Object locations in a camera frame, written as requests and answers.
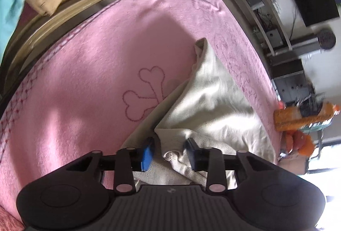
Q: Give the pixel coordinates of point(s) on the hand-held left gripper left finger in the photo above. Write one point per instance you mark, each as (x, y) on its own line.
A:
(146, 156)

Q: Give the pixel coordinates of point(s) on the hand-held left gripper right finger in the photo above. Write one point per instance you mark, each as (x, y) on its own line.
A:
(191, 155)

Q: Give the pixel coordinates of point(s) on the beige sweatshirt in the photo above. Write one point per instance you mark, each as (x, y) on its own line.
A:
(213, 92)

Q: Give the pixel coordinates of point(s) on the orange juice bottle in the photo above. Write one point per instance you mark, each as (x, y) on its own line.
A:
(287, 119)

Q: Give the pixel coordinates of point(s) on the pink printed towel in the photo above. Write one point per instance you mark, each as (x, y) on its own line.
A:
(80, 74)

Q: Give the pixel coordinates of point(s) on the small orange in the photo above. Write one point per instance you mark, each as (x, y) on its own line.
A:
(303, 144)

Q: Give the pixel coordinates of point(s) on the black sideboard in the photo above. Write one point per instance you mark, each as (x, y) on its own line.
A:
(290, 82)

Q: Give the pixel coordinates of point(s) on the grey television stand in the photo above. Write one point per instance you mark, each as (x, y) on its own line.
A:
(269, 20)

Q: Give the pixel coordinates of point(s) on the tall grey speaker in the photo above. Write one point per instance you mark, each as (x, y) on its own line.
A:
(303, 42)

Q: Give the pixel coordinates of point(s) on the silver box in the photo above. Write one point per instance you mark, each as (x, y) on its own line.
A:
(253, 0)

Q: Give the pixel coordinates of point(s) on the dark round object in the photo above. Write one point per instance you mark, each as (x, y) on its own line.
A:
(327, 39)

